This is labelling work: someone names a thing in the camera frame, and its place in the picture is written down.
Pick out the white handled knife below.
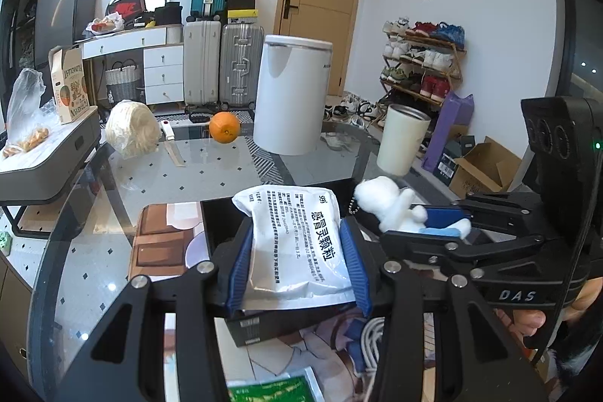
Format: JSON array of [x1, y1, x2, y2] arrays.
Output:
[[160, 119, 187, 167]]

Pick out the wicker basket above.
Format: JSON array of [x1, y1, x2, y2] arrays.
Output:
[[104, 59, 143, 102]]

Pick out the grey side table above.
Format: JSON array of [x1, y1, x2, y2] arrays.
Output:
[[0, 107, 102, 238]]

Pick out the white dresser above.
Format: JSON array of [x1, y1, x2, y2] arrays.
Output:
[[81, 24, 185, 106]]

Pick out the black cardboard box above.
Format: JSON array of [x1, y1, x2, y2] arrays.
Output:
[[200, 178, 392, 349]]

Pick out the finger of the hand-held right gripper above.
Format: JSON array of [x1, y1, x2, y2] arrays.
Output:
[[421, 192, 543, 235], [381, 230, 548, 273]]

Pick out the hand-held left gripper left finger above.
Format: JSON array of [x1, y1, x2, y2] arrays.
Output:
[[52, 218, 257, 402]]

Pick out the wooden shoe rack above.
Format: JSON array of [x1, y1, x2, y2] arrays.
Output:
[[381, 18, 468, 104]]

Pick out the printed desk mat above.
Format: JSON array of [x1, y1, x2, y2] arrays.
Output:
[[128, 202, 439, 402]]

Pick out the pile of loose shoes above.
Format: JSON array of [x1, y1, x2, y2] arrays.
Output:
[[323, 93, 392, 130]]

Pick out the red black shoe box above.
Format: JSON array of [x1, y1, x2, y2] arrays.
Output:
[[106, 0, 144, 17]]

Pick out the cream cylindrical cup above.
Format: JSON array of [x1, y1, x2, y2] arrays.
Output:
[[377, 104, 432, 176]]

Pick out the white suitcase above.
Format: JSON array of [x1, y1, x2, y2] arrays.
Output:
[[183, 20, 222, 107]]

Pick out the wooden cabinet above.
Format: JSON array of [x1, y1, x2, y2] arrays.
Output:
[[0, 249, 34, 379]]

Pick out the grey refrigerator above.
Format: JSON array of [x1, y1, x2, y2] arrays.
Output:
[[35, 0, 101, 68]]

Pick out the napa cabbage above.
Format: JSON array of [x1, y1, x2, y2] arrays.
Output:
[[104, 99, 162, 159]]

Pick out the white cable bundle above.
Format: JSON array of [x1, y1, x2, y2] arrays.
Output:
[[355, 317, 389, 379]]

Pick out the white cylindrical trash bin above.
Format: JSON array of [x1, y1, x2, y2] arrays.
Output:
[[254, 34, 334, 156]]

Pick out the black bag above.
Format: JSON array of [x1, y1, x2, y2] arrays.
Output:
[[155, 2, 184, 26]]

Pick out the rows of racked shoes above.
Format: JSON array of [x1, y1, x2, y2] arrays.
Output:
[[381, 18, 466, 99]]

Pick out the purple paper bag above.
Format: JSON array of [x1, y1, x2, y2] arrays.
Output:
[[421, 91, 474, 174]]

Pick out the black monitor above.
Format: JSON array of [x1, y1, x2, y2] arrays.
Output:
[[546, 0, 603, 101]]

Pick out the open cardboard box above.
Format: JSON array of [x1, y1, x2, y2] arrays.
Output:
[[447, 136, 523, 199]]

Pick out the plastic bag of food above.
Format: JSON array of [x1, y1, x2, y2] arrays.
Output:
[[86, 15, 125, 36]]

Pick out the clear plastic bag of oranges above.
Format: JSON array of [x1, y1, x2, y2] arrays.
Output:
[[2, 67, 62, 160]]

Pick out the yellow black box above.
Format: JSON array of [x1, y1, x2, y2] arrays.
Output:
[[227, 9, 259, 26]]

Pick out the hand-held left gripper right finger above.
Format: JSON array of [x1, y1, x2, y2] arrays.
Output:
[[340, 217, 553, 402]]

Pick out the black glass wardrobe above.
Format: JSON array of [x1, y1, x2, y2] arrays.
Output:
[[0, 0, 78, 120]]

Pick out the orange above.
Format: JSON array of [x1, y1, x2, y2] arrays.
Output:
[[208, 111, 241, 145]]

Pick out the silver suitcase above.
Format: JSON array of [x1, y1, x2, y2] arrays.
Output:
[[219, 23, 265, 110]]

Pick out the printed fruit carton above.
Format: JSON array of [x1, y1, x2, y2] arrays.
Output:
[[49, 46, 91, 125]]

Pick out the white plush toy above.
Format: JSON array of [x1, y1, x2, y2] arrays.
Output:
[[349, 176, 473, 241]]

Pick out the person's right hand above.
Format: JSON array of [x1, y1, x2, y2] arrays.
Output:
[[511, 284, 603, 339]]

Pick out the dark blue shoe box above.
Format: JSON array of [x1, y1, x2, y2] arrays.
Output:
[[436, 150, 465, 186]]

